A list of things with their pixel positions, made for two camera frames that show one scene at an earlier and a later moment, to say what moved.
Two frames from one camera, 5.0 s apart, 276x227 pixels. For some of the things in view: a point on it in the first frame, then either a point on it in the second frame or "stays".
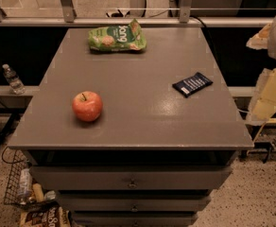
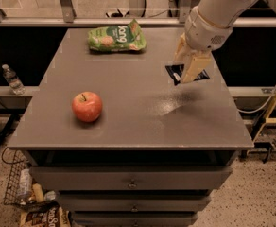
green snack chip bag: (129, 37) stays
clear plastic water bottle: (16, 85) stays
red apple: (87, 106) stays
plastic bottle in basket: (25, 186) stays
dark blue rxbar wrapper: (192, 84) → (176, 72)
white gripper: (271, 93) → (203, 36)
